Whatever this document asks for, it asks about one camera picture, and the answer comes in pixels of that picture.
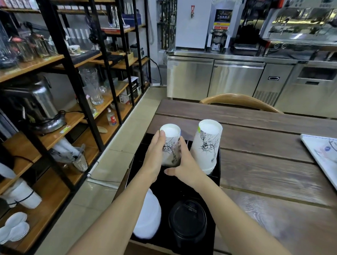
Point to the person's left hand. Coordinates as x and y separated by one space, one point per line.
153 159

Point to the person's right hand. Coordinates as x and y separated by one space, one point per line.
188 170

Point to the black divided cardboard box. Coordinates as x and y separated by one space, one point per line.
170 188

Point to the stack of large paper cups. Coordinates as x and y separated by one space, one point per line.
205 145

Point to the stack of small paper cups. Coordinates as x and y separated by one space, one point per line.
170 130

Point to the stack of black lids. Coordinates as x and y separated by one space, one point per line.
187 221

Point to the stack of white lids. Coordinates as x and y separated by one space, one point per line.
150 218

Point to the person's left forearm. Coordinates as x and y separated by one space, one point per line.
114 225

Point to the person's right forearm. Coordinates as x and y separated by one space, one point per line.
250 236

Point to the small bottle with red label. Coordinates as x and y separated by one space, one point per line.
111 118

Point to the black and white carton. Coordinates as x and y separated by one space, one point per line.
130 89

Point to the clear plastic wrapped bundle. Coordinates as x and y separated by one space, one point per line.
70 155

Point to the curved wooden chair back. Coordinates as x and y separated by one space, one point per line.
241 100

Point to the clear glass pitcher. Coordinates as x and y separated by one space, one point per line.
91 87

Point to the two-door steel counter cabinet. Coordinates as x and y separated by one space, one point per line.
217 77

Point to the black metal wooden shelf rack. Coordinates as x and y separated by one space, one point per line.
53 193

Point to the black flat tray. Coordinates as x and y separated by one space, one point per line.
86 57

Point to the stainless steel pot appliance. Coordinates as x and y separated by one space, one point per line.
36 103

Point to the white rectangular tray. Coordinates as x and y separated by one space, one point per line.
320 158

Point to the white printed mug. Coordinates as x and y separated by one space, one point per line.
74 49

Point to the banded white tumbler sleeve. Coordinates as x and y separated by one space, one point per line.
22 194

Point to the blue box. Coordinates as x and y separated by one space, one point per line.
131 20

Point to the white water boiler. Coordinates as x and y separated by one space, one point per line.
193 22

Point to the black countertop machine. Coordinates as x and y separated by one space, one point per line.
249 34

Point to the white heart-shaped dishes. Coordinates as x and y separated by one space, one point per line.
11 227

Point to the cluster of glass jars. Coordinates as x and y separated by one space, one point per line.
25 47

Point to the steel espresso machine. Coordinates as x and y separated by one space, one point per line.
305 26

